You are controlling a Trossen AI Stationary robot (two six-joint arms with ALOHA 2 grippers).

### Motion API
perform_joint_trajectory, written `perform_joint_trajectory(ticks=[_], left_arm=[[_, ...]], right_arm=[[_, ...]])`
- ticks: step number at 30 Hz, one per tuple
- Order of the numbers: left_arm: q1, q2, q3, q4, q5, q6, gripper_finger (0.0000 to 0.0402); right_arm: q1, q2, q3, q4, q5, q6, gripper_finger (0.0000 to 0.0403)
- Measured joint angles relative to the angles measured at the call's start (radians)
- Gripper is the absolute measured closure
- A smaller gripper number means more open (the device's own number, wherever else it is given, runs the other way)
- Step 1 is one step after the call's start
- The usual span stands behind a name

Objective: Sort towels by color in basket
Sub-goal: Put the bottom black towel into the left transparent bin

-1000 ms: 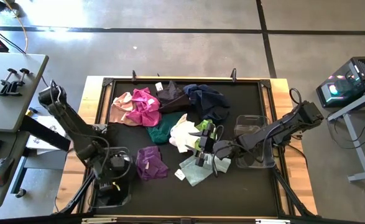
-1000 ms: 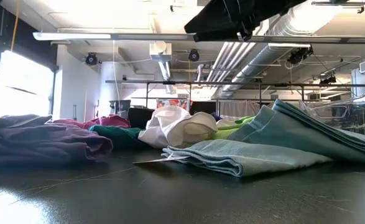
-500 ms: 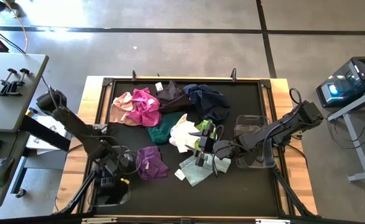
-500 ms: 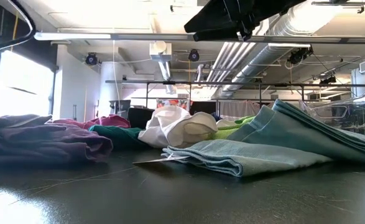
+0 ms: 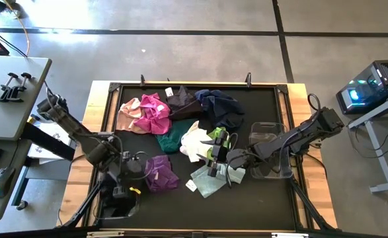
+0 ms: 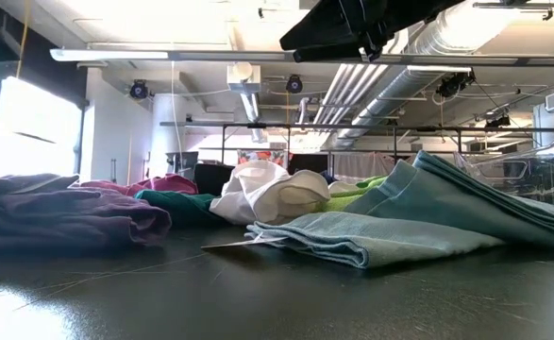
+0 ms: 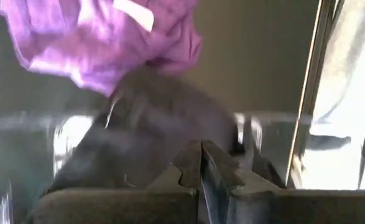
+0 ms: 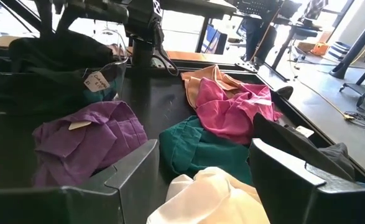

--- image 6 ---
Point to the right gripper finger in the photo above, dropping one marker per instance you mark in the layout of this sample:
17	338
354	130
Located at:
338	53
328	28

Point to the navy blue towel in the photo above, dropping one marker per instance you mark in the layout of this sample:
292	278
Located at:
328	178

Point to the lime green towel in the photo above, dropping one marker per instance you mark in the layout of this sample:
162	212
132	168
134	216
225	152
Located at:
347	200

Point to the white towel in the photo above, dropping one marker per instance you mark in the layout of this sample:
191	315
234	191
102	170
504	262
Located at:
267	193

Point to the pale blue-green towel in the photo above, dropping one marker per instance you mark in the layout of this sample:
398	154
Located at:
399	226

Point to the pink towel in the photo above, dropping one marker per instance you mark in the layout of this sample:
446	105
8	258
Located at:
163	183

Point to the dark green towel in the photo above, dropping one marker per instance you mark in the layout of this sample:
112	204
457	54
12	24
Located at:
182	205

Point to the purple towel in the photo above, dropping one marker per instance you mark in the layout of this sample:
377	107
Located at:
59	212

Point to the black pipe rack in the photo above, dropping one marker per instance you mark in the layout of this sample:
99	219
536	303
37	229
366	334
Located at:
352	126

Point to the grey overhead beam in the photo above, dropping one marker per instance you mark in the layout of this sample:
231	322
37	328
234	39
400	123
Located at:
257	56

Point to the black ceiling fixture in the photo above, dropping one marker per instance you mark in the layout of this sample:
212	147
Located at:
453	85

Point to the white ceiling unit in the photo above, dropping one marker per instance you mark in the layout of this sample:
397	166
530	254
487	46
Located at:
243	78

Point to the black panel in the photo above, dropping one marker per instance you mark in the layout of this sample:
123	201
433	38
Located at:
307	163

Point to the white curtain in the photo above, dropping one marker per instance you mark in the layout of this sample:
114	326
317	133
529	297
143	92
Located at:
361	165

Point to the floral curtain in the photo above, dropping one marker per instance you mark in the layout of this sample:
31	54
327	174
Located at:
262	157

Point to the grey monitor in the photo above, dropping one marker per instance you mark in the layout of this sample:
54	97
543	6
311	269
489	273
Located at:
182	160

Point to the clear plastic bin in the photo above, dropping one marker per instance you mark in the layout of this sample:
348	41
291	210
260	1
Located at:
508	175

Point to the bright window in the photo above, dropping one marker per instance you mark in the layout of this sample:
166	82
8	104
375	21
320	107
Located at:
31	132

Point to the silver ventilation duct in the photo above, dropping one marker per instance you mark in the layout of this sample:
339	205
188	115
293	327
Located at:
399	90

